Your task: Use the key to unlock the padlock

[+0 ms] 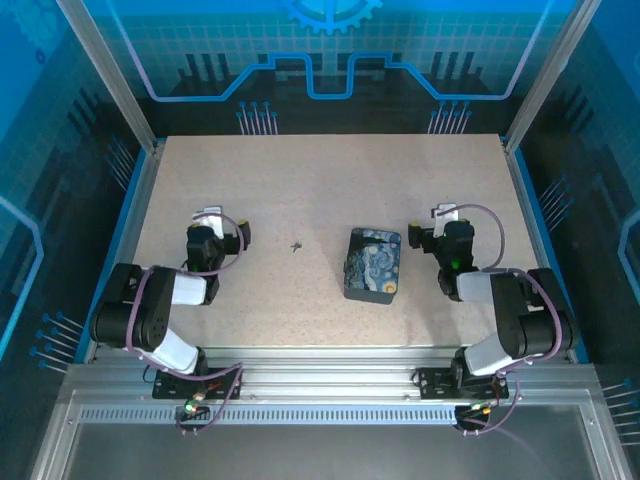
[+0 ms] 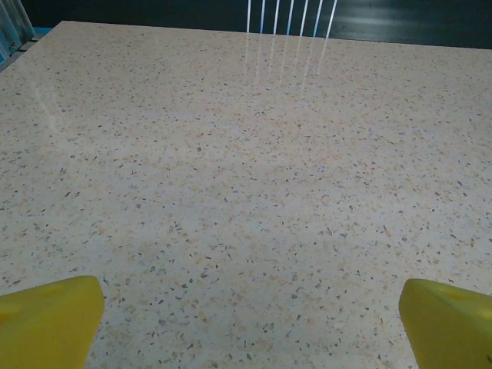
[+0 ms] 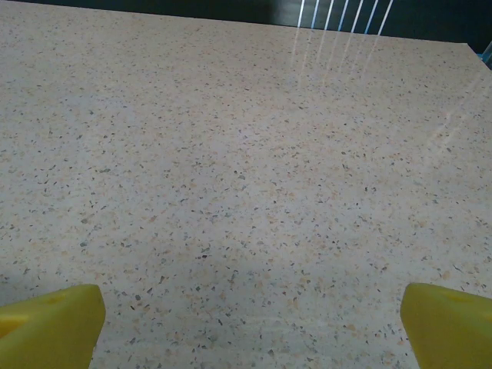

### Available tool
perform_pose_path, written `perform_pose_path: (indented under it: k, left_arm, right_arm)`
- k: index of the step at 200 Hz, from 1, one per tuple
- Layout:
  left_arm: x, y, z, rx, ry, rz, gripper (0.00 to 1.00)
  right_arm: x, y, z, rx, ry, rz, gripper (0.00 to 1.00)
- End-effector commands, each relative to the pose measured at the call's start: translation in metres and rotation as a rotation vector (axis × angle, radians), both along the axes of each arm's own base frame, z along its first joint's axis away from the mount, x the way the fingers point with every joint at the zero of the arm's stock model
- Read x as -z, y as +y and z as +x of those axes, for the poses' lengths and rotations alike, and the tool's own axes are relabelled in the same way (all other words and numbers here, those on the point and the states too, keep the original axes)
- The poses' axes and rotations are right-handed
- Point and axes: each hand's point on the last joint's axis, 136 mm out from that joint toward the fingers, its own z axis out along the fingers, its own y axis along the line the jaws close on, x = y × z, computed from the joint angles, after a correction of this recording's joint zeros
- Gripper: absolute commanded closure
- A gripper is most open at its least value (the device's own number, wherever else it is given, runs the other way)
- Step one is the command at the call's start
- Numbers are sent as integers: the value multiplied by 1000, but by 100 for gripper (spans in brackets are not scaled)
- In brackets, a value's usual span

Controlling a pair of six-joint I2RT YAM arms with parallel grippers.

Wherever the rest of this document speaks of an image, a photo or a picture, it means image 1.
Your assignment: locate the connector board with lights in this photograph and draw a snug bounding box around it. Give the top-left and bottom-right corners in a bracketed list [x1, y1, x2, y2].
[453, 399, 494, 426]
[174, 394, 211, 422]

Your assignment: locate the starry night painted tin box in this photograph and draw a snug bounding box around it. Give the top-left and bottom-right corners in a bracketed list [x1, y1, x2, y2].
[342, 227, 403, 306]

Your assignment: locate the purple wrist cable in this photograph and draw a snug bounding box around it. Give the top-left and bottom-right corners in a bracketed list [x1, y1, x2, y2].
[459, 202, 505, 275]
[185, 213, 252, 277]

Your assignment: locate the aluminium frame post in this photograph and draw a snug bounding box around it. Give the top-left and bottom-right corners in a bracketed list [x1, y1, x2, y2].
[502, 0, 604, 151]
[53, 0, 162, 151]

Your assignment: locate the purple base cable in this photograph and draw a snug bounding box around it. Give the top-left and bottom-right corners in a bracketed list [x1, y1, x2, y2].
[174, 362, 246, 437]
[457, 369, 522, 439]

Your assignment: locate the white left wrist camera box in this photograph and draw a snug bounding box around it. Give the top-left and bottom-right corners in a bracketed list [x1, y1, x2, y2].
[191, 205, 225, 240]

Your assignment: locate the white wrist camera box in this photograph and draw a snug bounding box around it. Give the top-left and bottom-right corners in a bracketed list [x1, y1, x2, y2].
[191, 205, 225, 240]
[431, 202, 460, 224]

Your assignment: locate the aluminium base beam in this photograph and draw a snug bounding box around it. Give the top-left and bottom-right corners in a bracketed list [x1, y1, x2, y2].
[64, 346, 601, 419]

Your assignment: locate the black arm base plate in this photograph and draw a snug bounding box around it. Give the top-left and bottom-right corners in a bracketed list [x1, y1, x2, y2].
[151, 366, 245, 401]
[413, 366, 510, 401]

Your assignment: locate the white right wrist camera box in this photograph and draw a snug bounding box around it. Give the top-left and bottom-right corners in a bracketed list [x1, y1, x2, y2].
[431, 202, 460, 224]

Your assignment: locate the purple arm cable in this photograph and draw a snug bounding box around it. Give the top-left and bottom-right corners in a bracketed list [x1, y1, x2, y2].
[124, 266, 174, 364]
[492, 267, 576, 374]

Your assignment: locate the aluminium side rail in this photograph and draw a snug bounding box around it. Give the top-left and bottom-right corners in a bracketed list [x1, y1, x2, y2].
[82, 142, 166, 364]
[502, 139, 576, 364]

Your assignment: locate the slotted grey cable duct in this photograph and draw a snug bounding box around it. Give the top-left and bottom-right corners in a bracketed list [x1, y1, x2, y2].
[77, 405, 460, 427]

